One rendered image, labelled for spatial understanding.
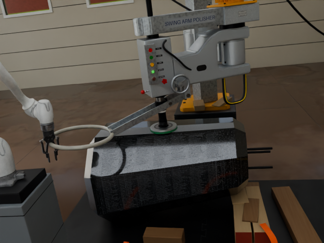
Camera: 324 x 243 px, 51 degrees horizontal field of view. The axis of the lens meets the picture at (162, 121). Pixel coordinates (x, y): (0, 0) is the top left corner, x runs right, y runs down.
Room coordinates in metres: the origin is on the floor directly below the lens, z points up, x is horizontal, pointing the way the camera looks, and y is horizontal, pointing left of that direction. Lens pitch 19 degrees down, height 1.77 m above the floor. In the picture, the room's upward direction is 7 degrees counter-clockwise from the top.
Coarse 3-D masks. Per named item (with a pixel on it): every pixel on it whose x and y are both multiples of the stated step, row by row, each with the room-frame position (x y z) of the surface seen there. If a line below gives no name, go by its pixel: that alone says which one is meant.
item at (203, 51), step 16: (208, 32) 2.70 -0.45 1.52; (224, 32) 2.60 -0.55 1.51; (240, 32) 2.64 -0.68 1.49; (192, 48) 2.66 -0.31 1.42; (208, 48) 2.56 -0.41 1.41; (176, 64) 2.48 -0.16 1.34; (192, 64) 2.52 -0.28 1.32; (208, 64) 2.55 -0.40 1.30; (176, 80) 2.48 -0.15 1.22; (192, 80) 2.51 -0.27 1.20; (208, 80) 2.57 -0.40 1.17
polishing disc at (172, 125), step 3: (156, 123) 2.61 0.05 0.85; (168, 123) 2.57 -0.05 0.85; (171, 123) 2.57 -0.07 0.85; (174, 123) 2.56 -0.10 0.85; (150, 126) 2.56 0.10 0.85; (153, 126) 2.55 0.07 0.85; (156, 126) 2.54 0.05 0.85; (168, 126) 2.51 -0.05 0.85; (171, 126) 2.50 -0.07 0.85; (174, 126) 2.49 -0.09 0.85; (150, 129) 2.52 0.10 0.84; (153, 129) 2.48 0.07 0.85; (156, 129) 2.47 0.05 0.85; (159, 129) 2.47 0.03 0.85; (162, 129) 2.46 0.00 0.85; (165, 129) 2.45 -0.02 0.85; (168, 129) 2.44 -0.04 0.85; (171, 129) 2.45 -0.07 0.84
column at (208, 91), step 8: (192, 0) 3.26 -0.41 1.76; (200, 0) 3.26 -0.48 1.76; (208, 0) 3.29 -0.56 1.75; (192, 8) 3.27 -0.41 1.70; (200, 8) 3.26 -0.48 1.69; (208, 8) 3.29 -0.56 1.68; (192, 88) 3.42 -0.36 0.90; (200, 88) 3.24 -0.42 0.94; (208, 88) 3.27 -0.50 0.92; (216, 88) 3.30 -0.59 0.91; (200, 96) 3.25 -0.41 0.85; (208, 96) 3.27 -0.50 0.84; (216, 96) 3.30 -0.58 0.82
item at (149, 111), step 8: (168, 96) 2.61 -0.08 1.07; (176, 96) 2.51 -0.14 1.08; (184, 96) 2.53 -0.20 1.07; (152, 104) 2.57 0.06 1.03; (168, 104) 2.49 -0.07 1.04; (136, 112) 2.53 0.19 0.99; (144, 112) 2.55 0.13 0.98; (152, 112) 2.45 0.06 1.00; (120, 120) 2.49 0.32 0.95; (128, 120) 2.51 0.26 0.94; (136, 120) 2.41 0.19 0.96; (144, 120) 2.43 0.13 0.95; (112, 128) 2.47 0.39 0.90; (120, 128) 2.37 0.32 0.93; (128, 128) 2.39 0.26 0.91
